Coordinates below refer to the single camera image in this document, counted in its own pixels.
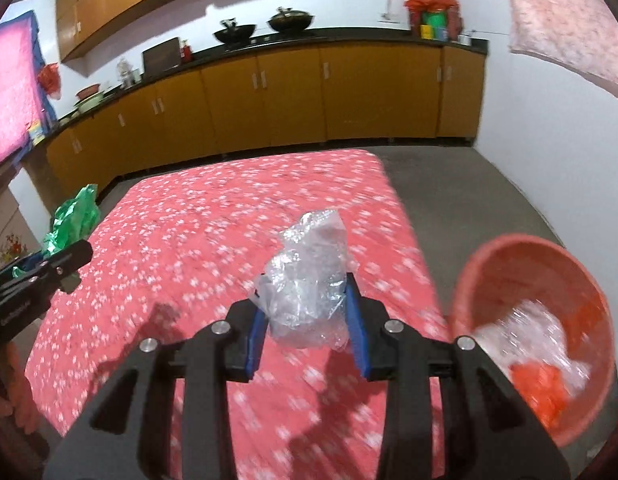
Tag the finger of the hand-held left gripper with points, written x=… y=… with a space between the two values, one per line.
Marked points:
x=39 y=272
x=71 y=257

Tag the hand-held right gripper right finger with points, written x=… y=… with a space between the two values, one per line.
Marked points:
x=360 y=335

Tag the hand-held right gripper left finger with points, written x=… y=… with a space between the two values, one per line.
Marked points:
x=254 y=345

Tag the green foil wrapper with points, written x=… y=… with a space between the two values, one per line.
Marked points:
x=74 y=215

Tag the clear plastic bag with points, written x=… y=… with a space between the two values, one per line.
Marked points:
x=304 y=285

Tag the orange plastic basket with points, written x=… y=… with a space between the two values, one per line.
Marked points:
x=514 y=265

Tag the white cabinet with flower sticker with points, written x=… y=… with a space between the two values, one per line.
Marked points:
x=9 y=210

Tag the pink floral tablecloth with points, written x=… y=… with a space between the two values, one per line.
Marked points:
x=239 y=210

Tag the stacked basins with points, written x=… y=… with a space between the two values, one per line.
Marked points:
x=94 y=97

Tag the hanging red plastic bag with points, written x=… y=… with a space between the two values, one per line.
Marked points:
x=49 y=79

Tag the glass jar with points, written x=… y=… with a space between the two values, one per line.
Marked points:
x=125 y=72

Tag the dark cutting board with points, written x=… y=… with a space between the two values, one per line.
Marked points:
x=161 y=57

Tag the red bottle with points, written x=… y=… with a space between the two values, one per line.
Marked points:
x=186 y=51

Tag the wooden lower kitchen cabinets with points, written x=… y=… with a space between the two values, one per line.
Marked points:
x=364 y=95

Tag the dark kitchen countertop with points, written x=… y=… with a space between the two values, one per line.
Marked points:
x=359 y=37

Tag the yellow container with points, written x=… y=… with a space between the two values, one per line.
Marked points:
x=426 y=31

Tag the white enamel mug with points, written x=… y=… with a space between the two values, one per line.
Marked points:
x=464 y=38

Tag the green container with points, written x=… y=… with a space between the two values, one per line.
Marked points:
x=438 y=25

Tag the black wok with lid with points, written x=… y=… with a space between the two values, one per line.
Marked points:
x=290 y=20

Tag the orange bag on boxes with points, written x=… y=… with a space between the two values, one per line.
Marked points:
x=431 y=2

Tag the pink floral hanging cloth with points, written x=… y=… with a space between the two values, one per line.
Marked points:
x=564 y=20

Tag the pink wall blanket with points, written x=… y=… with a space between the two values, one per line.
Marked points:
x=11 y=95

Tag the wooden wall cabinets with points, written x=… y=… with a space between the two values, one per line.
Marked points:
x=114 y=0

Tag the wall socket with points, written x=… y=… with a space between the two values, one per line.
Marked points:
x=387 y=17

